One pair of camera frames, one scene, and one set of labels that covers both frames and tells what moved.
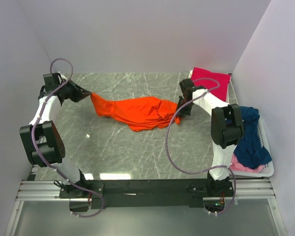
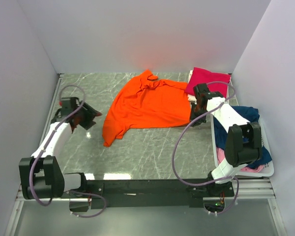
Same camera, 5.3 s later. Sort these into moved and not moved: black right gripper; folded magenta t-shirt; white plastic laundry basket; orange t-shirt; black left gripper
Moved: black right gripper; black left gripper; orange t-shirt
Not moved: white plastic laundry basket; folded magenta t-shirt
